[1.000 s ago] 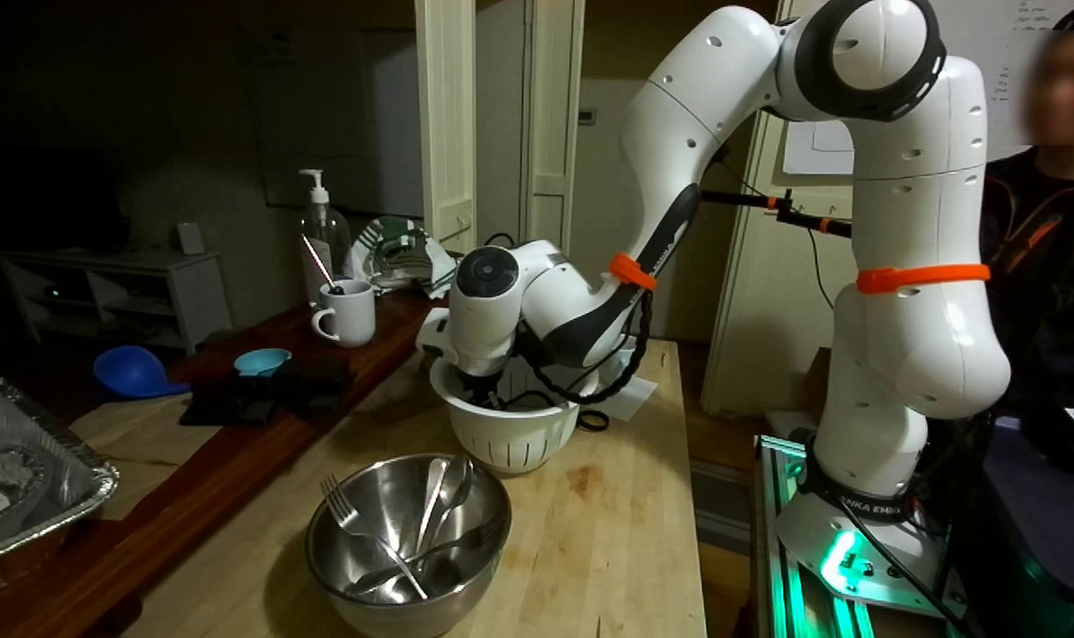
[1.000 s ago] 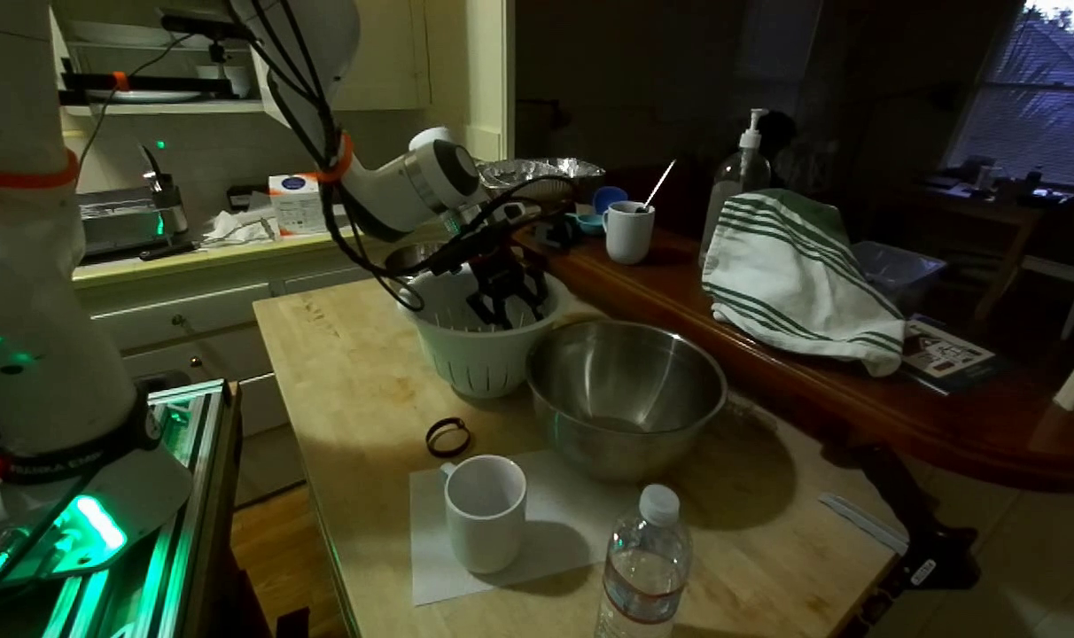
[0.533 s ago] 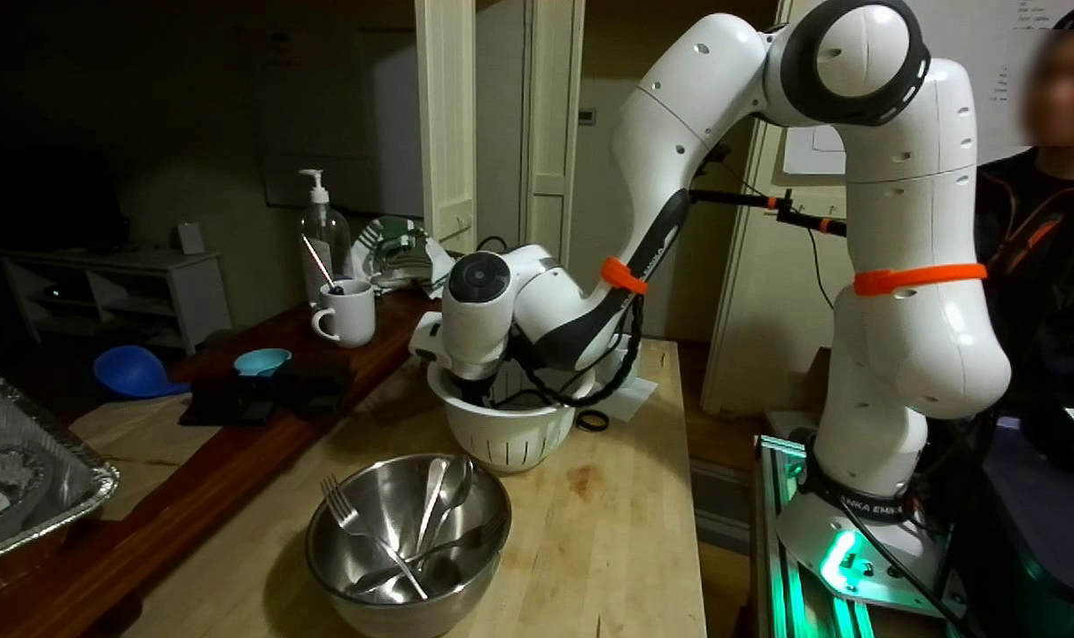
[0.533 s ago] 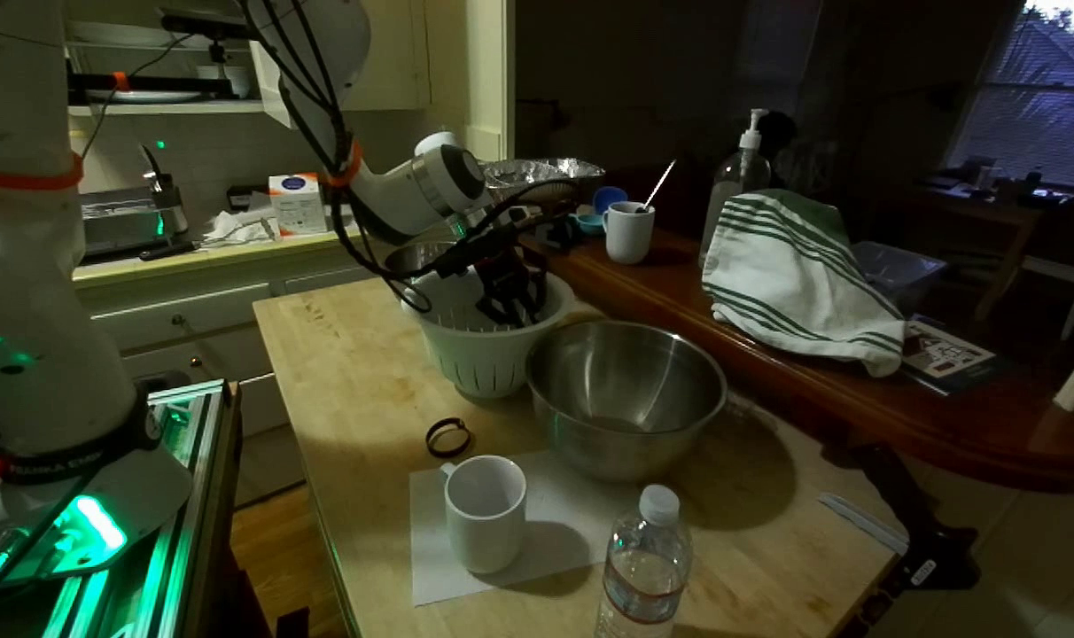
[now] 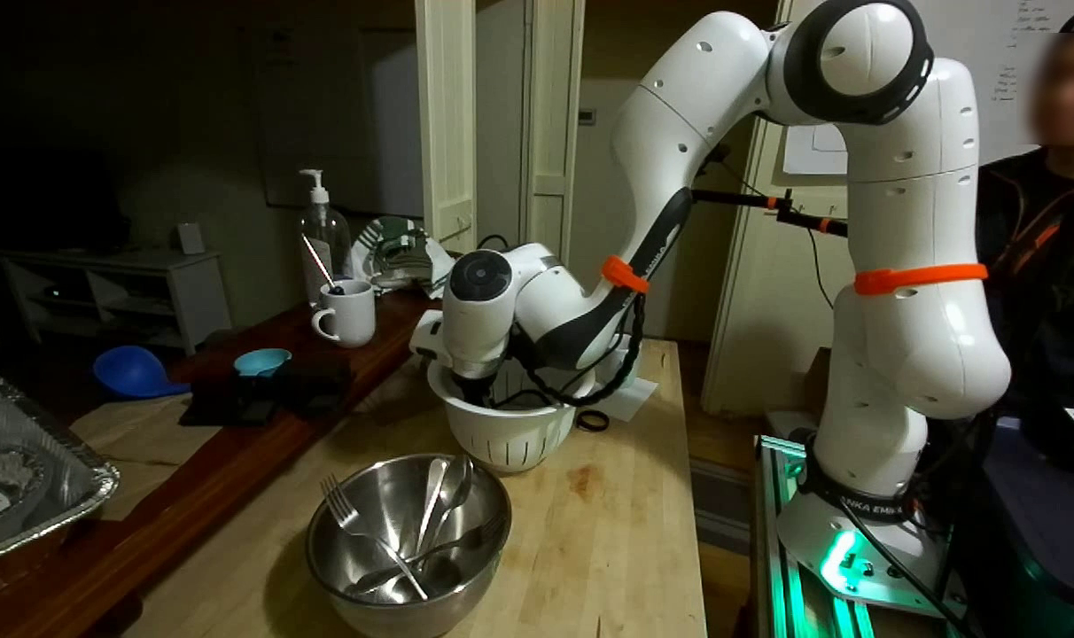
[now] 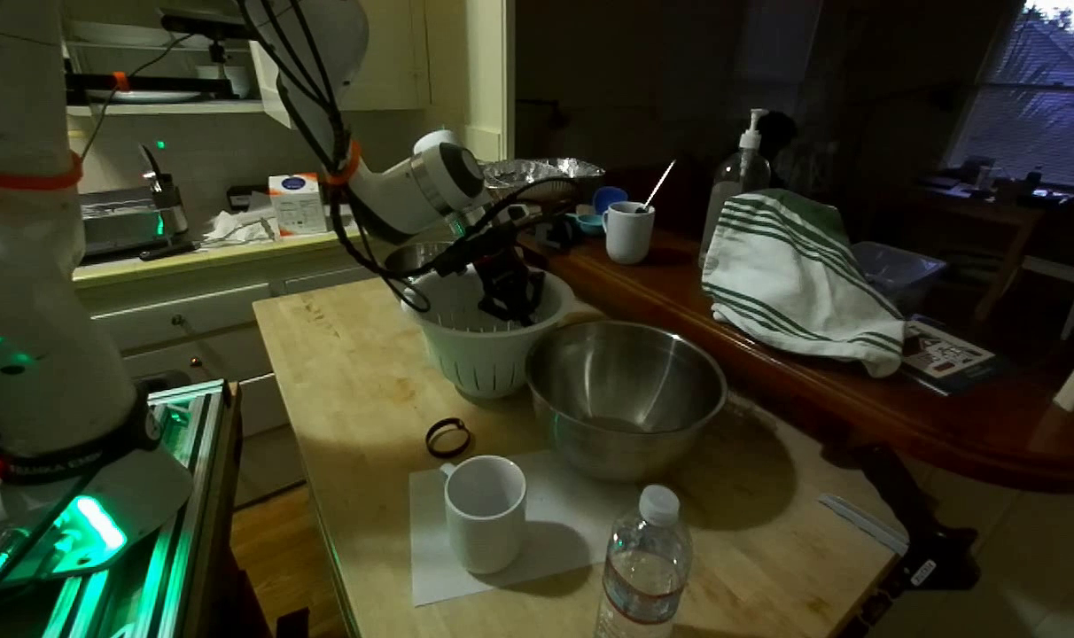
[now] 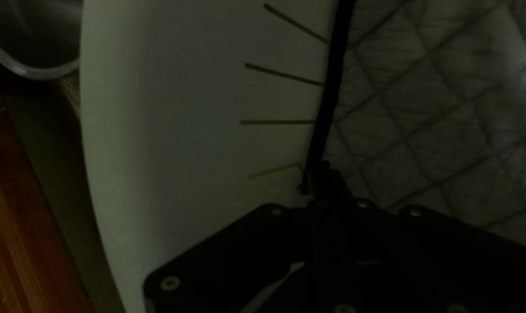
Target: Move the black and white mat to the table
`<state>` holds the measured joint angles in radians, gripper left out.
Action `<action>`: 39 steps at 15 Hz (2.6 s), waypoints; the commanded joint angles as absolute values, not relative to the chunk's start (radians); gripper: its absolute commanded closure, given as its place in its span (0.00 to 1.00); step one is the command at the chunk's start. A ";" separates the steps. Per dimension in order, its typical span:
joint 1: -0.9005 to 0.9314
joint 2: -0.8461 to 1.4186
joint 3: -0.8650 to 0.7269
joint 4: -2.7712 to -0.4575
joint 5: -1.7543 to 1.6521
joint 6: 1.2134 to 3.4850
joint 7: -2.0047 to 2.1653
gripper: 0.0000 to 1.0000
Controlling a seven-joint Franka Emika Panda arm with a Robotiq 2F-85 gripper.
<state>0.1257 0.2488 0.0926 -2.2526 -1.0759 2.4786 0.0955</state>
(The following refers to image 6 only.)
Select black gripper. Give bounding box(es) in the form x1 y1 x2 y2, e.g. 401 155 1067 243
469 226 552 327

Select white ceramic bowl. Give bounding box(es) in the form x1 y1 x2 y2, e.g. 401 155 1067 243
409 267 573 404

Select aluminium foil tray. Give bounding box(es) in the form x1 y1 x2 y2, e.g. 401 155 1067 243
479 155 609 200

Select white cup holding stirrer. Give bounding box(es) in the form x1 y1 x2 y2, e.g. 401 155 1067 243
602 200 658 268

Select large stainless steel mixing bowl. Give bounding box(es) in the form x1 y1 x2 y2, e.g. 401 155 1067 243
526 314 729 484

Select white stirrer stick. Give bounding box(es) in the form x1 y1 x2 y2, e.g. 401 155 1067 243
641 155 682 213

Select white paper sheet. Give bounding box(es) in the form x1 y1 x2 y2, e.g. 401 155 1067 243
409 457 626 611

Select plain white mug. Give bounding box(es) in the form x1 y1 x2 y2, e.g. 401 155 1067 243
437 452 531 581

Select clear soap pump bottle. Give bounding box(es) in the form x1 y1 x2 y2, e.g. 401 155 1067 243
703 107 776 259

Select green striped white towel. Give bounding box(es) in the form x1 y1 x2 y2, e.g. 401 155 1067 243
697 188 912 382

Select dark brown wooden counter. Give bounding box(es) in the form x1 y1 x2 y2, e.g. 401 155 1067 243
531 193 1074 497

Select white cabinet drawers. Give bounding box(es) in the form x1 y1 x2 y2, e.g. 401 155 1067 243
85 259 388 506

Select clear plastic water bottle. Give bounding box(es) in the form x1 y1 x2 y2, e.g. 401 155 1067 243
591 481 696 638

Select clear plastic container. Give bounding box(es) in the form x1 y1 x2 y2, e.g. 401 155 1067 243
850 237 950 314

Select grey metal appliance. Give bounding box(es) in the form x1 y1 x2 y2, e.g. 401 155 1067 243
77 188 167 267

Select black rod with orange clips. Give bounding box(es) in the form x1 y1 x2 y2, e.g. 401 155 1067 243
64 66 259 107

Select printed magazine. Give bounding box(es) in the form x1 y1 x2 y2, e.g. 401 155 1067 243
902 314 1000 398

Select wooden desk under window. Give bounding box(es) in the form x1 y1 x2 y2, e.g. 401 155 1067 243
912 172 1074 347

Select window with dusk view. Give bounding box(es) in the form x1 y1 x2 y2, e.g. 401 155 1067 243
940 0 1074 195

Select black elastic ring band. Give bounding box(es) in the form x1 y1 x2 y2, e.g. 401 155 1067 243
423 415 476 464

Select narrow orange arm strap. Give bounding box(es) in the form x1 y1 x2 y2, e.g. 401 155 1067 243
320 137 370 200

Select black clamp mount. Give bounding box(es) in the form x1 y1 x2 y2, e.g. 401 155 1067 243
826 439 983 597

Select green-lit aluminium robot frame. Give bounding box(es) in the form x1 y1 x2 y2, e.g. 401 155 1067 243
0 374 246 638

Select wide orange arm strap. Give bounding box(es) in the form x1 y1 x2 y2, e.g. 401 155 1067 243
0 155 85 195

